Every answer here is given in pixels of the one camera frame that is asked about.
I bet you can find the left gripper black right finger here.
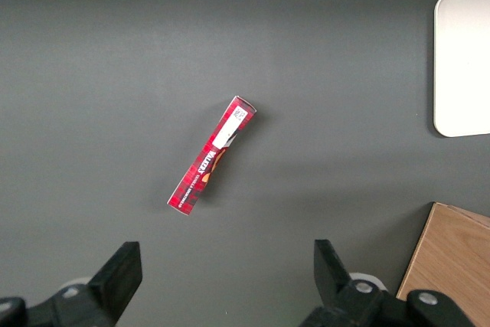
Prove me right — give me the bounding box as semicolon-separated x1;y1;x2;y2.
300;239;475;327

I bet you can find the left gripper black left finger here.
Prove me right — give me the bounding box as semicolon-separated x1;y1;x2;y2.
0;241;143;327

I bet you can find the cream rectangular tray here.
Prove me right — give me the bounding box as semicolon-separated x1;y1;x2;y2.
433;0;490;138

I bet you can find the wooden drawer cabinet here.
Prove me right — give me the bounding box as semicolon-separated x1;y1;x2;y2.
396;201;490;327

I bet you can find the red cookie box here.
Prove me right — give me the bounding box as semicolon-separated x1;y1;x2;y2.
166;94;257;216

